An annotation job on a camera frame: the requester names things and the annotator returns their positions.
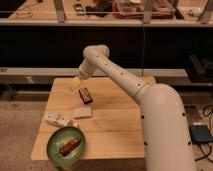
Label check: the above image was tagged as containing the white sponge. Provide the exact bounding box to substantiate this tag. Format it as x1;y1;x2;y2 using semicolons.
74;107;92;119

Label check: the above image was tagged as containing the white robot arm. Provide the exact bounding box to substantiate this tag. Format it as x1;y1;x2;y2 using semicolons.
78;45;196;171

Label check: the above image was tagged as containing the brown chocolate bar in bowl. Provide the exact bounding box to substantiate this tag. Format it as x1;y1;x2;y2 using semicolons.
59;138;81;156

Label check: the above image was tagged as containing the green ceramic bowl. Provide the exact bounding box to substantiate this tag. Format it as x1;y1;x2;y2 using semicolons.
46;127;86;168

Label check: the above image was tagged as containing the dark red snack bar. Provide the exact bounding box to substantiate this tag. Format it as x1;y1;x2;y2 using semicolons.
79;87;93;104

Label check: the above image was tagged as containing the white crumpled wrapper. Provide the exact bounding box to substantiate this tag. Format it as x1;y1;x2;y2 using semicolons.
45;112;79;127

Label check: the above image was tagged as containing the wooden table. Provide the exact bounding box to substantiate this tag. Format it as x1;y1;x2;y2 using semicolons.
30;76;158;162

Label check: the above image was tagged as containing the black device on shelf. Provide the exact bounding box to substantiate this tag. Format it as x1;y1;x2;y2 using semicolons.
86;3;112;17

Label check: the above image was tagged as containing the red plastic container on shelf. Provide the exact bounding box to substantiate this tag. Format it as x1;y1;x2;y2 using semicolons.
112;0;175;19

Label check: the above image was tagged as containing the blue box on floor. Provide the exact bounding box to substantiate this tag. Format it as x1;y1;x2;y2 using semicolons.
189;125;213;144

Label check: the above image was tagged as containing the black cable on floor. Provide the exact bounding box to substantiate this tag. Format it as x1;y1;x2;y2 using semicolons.
194;104;213;163

